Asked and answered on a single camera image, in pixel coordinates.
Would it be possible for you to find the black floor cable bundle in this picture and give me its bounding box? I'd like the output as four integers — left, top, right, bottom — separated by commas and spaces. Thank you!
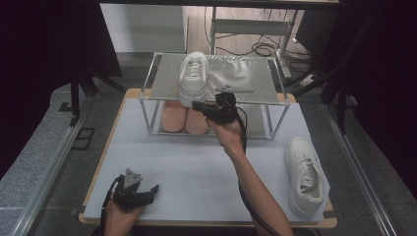
250, 38, 281, 58

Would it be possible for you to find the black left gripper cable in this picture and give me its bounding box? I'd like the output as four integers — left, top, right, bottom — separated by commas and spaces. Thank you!
99, 175, 126, 236

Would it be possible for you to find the white sneaker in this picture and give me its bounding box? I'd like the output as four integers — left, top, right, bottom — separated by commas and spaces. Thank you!
178, 51, 210, 108
283, 136, 326, 218

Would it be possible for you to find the pink slipper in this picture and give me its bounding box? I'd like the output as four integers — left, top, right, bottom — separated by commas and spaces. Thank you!
160, 100, 189, 134
185, 106, 210, 136

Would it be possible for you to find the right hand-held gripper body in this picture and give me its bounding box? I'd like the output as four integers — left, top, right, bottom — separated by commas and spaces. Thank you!
201, 90, 240, 126

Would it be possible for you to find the metal two-tier shoe rack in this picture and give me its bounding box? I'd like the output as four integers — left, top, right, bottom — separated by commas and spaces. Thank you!
138, 52, 292, 141

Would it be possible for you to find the black floor plate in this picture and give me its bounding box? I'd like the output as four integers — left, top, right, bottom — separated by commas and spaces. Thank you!
70, 127, 96, 151

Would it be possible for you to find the person's left hand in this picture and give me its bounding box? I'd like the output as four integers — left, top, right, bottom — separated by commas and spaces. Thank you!
103, 192, 145, 236

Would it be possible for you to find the aluminium floor rail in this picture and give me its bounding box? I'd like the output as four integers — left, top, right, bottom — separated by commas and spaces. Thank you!
323, 102, 397, 236
13, 111, 87, 236

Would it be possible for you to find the person's right hand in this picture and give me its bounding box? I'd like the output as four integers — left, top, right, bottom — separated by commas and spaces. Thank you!
206, 117, 247, 159

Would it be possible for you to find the black curtain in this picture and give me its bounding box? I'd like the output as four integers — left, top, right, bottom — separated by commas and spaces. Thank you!
294, 0, 417, 191
0, 0, 123, 180

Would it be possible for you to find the black metal stand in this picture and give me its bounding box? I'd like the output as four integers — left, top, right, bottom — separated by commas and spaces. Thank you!
69, 67, 127, 127
284, 19, 378, 134

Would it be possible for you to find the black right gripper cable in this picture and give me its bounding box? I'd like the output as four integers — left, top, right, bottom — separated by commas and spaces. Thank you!
234, 106, 281, 236

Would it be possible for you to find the white metal desk frame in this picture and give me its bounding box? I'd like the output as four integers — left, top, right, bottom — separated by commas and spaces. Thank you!
209, 6, 301, 80

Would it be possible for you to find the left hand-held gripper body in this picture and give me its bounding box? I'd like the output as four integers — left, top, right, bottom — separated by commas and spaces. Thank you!
112, 167, 148, 212

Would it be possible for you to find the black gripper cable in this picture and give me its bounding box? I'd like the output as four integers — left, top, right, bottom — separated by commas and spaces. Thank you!
99, 175, 126, 236
234, 106, 281, 236

